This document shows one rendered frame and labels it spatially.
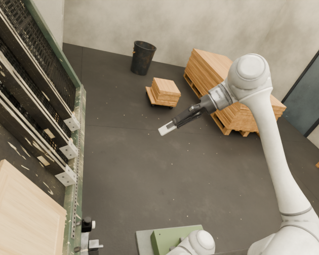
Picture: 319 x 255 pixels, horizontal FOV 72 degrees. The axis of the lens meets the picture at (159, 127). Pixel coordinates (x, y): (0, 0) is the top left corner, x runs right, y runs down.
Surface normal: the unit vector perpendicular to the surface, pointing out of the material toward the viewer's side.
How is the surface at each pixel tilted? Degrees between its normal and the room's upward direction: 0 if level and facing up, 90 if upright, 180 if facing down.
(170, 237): 1
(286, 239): 43
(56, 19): 90
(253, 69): 55
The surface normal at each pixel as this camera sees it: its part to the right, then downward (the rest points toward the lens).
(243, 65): -0.23, -0.14
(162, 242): 0.30, -0.78
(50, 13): 0.24, 0.63
